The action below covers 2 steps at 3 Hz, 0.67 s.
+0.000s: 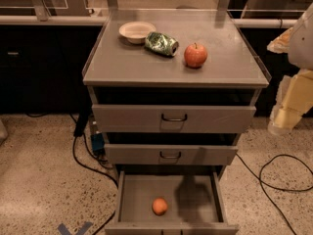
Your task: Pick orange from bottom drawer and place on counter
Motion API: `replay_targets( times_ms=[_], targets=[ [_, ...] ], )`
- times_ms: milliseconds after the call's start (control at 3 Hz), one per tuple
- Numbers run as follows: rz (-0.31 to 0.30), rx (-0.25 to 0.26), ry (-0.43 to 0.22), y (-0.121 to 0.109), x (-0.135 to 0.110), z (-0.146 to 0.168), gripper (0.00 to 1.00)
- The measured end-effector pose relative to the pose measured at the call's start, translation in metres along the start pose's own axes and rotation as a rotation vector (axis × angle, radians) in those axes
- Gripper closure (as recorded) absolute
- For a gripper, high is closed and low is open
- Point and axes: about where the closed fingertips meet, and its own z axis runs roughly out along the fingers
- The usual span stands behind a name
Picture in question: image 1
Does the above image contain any white bowl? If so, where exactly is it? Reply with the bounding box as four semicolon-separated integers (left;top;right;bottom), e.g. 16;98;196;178
119;22;157;44

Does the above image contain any red apple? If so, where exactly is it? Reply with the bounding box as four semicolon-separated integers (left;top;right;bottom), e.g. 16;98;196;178
184;43;207;69

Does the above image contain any top grey drawer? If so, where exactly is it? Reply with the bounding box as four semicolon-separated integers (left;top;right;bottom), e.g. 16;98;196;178
92;104;255;133

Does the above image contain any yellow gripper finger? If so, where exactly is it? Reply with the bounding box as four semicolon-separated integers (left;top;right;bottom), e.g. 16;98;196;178
268;70;313;135

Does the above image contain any middle grey drawer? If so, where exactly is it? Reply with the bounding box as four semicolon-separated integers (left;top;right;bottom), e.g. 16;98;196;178
105;144;238;165

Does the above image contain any black cable floor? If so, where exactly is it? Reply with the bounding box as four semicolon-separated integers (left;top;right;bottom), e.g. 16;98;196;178
24;112;119;235
236;153;313;235

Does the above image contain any grey drawer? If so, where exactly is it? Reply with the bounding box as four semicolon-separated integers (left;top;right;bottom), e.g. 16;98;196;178
105;144;238;165
105;171;239;235
92;104;255;133

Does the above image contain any grey drawer cabinet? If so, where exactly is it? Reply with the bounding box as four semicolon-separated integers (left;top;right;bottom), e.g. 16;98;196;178
83;9;268;174

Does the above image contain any orange fruit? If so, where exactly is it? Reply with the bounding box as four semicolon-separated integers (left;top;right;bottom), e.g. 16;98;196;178
152;198;168;215

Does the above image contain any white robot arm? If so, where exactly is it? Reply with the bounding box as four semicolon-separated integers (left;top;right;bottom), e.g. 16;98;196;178
267;4;313;135

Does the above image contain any crushed green can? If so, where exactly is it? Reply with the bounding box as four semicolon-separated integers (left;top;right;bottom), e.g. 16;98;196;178
145;31;179;57

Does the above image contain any bottom grey drawer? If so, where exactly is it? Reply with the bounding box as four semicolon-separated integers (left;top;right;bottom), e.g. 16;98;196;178
105;171;239;235

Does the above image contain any black cable left floor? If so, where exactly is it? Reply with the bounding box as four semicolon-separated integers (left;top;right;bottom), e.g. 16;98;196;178
24;112;119;235

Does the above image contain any blue power box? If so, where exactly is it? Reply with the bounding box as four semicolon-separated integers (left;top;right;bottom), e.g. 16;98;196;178
90;121;105;156

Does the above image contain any black cable right floor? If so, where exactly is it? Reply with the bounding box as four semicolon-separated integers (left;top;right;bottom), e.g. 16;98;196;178
236;153;313;235

